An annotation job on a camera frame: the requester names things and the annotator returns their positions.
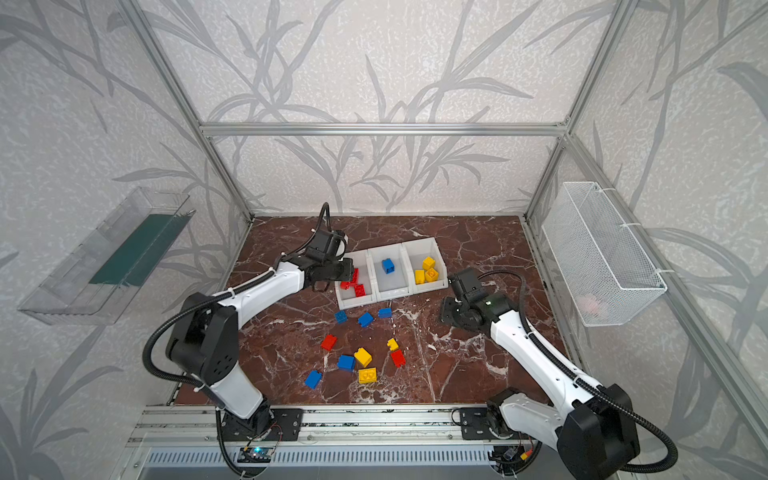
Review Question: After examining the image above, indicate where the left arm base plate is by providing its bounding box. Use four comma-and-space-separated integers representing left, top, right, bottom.
222, 406, 304, 442

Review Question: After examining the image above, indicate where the left white sorting bin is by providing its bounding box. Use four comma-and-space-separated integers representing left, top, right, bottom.
334, 250, 378, 310

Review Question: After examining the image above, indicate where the controller board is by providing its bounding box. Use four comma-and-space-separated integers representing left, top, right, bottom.
237, 446, 276, 465
488, 446, 538, 474

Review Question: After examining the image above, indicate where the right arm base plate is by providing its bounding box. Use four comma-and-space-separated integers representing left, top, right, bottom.
450, 406, 538, 445

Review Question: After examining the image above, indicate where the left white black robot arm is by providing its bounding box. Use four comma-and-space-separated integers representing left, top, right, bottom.
142, 230, 354, 420

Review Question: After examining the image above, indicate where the aluminium front rail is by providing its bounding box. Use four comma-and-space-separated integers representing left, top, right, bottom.
127, 404, 483, 447

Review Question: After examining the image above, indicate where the clear plastic wall tray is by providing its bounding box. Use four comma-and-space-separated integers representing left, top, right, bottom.
18, 187, 195, 326

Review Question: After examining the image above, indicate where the right controller board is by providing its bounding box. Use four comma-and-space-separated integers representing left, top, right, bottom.
488, 446, 538, 474

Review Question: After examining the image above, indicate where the left controller board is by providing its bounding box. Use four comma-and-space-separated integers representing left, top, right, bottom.
237, 446, 276, 465

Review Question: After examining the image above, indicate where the white wire mesh basket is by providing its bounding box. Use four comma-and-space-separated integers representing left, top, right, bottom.
542, 181, 667, 327

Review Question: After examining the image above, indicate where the yellow lego front flat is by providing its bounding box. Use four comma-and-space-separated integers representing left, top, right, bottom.
358, 368, 378, 384

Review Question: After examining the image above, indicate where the right white sorting bin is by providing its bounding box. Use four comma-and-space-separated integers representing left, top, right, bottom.
401, 238, 448, 295

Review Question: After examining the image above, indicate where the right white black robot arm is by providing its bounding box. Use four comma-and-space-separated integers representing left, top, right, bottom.
440, 268, 679, 479

